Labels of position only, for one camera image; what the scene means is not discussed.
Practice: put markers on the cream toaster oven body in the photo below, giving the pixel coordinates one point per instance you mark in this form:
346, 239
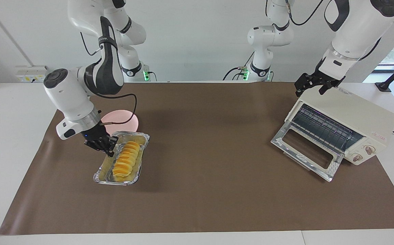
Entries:
363, 115

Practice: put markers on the glass oven door metal frame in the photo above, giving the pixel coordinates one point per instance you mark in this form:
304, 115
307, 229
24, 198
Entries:
280, 139

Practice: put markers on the cream oven knob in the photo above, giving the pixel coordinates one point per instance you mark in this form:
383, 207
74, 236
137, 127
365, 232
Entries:
357, 157
369, 150

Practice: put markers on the white wall power strip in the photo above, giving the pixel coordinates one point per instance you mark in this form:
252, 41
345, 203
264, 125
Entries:
30, 74

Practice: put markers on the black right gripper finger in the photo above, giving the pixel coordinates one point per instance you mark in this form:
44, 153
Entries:
95, 147
112, 145

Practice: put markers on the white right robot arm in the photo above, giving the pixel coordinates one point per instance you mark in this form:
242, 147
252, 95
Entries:
67, 95

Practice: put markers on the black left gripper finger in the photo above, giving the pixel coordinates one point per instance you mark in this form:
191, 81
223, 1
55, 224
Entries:
304, 81
332, 85

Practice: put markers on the golden sliced bread loaf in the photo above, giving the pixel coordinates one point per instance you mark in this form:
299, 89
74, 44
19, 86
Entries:
127, 160

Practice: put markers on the brown table mat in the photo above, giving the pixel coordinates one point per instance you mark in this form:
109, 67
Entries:
200, 204

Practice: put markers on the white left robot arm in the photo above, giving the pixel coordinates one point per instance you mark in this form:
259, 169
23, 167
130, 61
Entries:
356, 30

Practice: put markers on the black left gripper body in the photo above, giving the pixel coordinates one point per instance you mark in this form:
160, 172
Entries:
321, 79

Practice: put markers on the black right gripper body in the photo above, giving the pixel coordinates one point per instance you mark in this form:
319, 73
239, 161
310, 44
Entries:
96, 135

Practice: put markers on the aluminium foil tray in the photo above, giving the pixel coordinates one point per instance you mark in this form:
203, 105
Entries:
103, 173

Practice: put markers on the pink round plate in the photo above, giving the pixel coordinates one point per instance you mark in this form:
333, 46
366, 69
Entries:
123, 117

